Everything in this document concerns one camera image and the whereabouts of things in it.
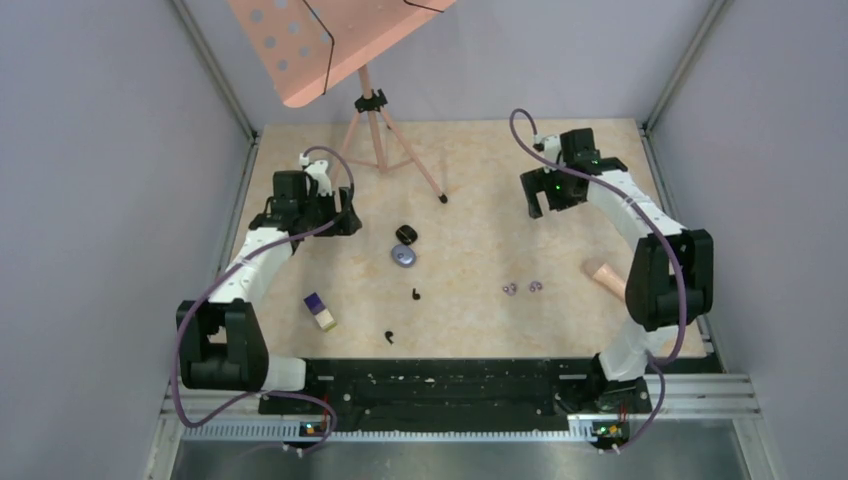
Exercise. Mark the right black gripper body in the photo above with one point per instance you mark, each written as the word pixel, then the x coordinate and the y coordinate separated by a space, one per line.
pixel 553 181

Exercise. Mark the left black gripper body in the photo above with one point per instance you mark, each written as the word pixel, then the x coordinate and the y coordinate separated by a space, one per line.
pixel 324 211

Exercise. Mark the purple earbud charging case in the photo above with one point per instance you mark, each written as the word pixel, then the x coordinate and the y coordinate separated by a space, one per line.
pixel 403 255

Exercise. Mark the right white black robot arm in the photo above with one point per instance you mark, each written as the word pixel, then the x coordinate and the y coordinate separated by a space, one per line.
pixel 670 282

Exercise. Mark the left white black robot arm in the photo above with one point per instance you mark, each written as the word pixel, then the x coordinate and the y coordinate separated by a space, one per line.
pixel 222 345

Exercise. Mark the black earbud charging case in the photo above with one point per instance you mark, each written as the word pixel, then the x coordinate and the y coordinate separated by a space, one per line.
pixel 406 234

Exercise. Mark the purple white small box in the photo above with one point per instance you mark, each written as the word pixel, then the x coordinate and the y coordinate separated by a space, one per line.
pixel 319 312

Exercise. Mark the wooden toy microphone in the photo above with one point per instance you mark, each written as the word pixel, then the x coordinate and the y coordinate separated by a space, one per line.
pixel 602 273

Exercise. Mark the pink music stand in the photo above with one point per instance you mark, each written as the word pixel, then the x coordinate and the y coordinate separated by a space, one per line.
pixel 308 47

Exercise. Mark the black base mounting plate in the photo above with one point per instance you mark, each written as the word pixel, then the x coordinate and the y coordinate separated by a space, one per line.
pixel 465 395

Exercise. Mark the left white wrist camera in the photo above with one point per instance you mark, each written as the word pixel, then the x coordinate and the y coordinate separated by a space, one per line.
pixel 318 171

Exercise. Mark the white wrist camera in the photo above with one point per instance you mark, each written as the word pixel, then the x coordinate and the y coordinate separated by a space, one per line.
pixel 318 171
pixel 548 146

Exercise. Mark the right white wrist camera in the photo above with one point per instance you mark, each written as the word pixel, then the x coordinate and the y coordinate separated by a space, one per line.
pixel 548 146

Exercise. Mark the aluminium frame rail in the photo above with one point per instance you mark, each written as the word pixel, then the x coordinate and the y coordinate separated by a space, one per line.
pixel 677 397

